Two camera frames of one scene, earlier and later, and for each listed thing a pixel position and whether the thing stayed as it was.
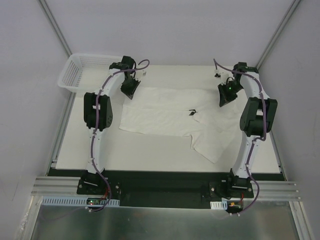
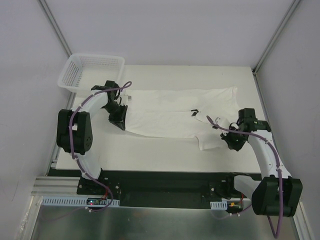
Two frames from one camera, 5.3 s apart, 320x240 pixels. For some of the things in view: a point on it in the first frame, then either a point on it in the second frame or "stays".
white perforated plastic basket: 84,73 stays
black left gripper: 130,86 to 117,115
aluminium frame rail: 286,190 stays
